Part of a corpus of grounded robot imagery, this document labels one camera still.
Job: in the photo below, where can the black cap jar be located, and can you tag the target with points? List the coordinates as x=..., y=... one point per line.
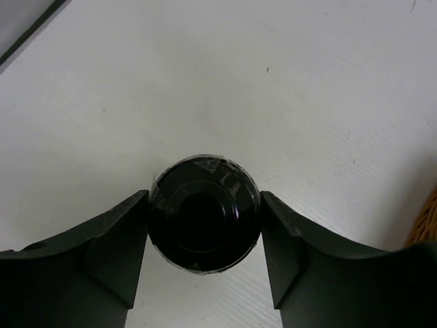
x=204, y=214

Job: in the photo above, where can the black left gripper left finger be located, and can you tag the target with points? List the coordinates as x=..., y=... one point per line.
x=86, y=276

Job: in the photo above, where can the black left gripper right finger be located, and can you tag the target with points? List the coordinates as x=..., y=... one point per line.
x=321, y=279

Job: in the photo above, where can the brown wicker divided basket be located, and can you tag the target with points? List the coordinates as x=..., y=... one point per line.
x=424, y=227

